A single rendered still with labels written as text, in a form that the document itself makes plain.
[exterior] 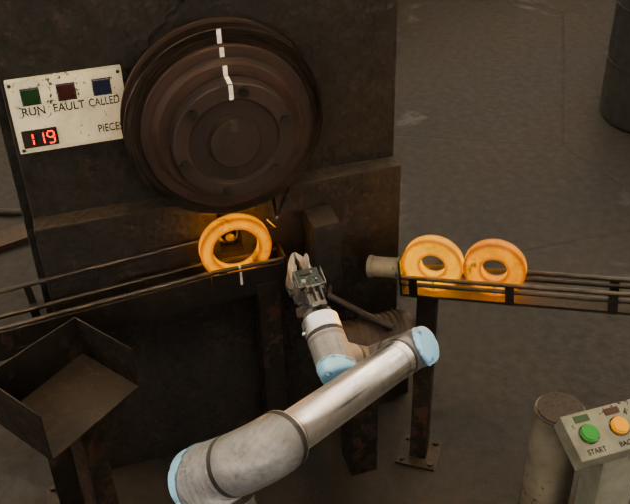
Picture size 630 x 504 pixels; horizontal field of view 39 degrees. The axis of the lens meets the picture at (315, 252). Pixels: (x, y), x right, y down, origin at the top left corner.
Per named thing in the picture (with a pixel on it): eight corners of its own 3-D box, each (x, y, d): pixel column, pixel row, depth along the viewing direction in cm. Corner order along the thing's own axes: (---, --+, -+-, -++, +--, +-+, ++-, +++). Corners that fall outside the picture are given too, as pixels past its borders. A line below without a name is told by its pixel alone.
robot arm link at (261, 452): (243, 433, 151) (429, 313, 204) (197, 449, 159) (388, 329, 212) (272, 496, 151) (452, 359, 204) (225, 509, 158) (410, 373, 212)
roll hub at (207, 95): (176, 196, 208) (162, 85, 192) (292, 176, 214) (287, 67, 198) (181, 208, 204) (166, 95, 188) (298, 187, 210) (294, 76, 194)
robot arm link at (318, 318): (341, 340, 213) (302, 349, 211) (335, 324, 216) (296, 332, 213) (344, 319, 206) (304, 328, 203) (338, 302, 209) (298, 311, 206)
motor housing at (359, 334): (330, 450, 272) (327, 313, 241) (397, 433, 277) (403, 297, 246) (344, 482, 261) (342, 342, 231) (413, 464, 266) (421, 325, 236)
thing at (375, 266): (372, 268, 240) (370, 250, 237) (405, 271, 237) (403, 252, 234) (366, 281, 236) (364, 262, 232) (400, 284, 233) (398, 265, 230)
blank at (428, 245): (403, 232, 229) (400, 239, 227) (463, 236, 224) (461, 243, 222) (407, 281, 238) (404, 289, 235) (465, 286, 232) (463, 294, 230)
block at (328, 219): (303, 279, 250) (300, 206, 236) (330, 273, 252) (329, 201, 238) (314, 301, 242) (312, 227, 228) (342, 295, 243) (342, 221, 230)
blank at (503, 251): (463, 236, 224) (461, 243, 222) (526, 239, 219) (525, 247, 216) (466, 286, 232) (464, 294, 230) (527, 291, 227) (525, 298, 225)
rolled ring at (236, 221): (269, 213, 225) (266, 207, 228) (197, 226, 221) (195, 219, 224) (273, 273, 236) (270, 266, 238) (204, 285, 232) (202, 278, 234)
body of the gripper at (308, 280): (320, 263, 215) (336, 303, 208) (318, 284, 221) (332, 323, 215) (290, 269, 213) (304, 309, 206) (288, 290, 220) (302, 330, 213)
